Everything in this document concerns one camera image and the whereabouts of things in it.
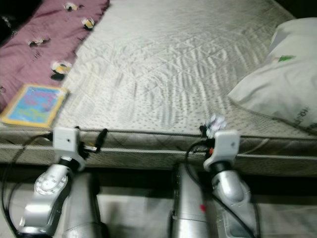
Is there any white paper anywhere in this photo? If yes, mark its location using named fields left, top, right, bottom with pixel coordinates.
left=208, top=114, right=228, bottom=138

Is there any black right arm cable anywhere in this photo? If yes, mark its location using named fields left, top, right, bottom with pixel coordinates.
left=184, top=140, right=261, bottom=238

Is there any colourful children's book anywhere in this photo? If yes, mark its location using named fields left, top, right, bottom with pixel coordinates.
left=1, top=83, right=69, bottom=128

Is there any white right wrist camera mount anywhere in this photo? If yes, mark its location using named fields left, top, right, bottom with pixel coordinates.
left=203, top=130, right=241, bottom=172

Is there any grey quilted mattress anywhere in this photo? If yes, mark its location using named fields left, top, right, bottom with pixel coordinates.
left=0, top=0, right=317, bottom=177

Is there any maroon printed blanket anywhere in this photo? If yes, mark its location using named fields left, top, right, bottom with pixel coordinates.
left=0, top=0, right=110, bottom=119

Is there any white pillow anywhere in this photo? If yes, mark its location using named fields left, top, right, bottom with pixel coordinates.
left=228, top=17, right=317, bottom=130

